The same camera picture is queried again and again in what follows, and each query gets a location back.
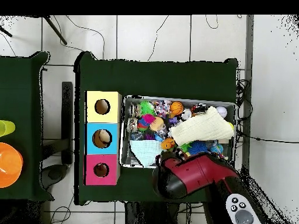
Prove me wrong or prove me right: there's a cream knitted cloth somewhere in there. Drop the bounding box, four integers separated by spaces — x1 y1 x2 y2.
169 106 235 147

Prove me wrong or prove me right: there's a wooden box with three holes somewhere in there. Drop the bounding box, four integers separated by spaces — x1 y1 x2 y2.
83 90 123 186

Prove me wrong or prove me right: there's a pink spiky rubber ball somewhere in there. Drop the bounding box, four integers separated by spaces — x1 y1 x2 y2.
138 113 157 128

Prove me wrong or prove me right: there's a green spiky rubber ball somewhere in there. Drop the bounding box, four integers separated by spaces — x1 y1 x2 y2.
139 100 157 117

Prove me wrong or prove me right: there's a light blue waffle cloth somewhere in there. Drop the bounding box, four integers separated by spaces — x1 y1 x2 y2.
128 139 164 168

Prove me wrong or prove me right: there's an orange toy basketball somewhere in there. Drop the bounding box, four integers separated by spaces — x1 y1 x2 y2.
169 101 185 116

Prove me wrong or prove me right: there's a blue spiky rubber ball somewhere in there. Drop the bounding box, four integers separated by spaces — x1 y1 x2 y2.
187 140 210 156

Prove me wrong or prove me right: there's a white toy baseball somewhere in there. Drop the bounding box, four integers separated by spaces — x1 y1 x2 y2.
215 106 228 119

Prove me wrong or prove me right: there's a black upright panel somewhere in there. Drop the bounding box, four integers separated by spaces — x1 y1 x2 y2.
61 81 74 165

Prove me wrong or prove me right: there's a black round floor base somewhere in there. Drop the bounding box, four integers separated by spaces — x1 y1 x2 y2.
40 163 70 190

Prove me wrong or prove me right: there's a black tripod leg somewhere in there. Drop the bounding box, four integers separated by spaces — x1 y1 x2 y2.
0 25 13 38
43 15 68 46

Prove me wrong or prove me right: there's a dark green side table cloth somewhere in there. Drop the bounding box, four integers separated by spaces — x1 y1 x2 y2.
0 51 54 202

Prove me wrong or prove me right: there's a yellow-green plastic cup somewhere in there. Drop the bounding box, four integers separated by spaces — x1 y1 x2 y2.
0 120 16 138

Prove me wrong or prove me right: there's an orange plastic bowl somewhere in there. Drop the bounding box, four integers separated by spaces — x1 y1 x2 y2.
0 142 24 188

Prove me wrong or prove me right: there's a wire mesh bin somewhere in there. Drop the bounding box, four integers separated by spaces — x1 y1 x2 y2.
119 94 237 169

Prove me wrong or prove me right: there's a black floor cable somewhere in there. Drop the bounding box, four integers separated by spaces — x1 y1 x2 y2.
147 15 169 62
65 15 105 59

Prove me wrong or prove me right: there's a black cable bundle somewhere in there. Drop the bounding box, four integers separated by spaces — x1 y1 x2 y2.
235 79 253 123

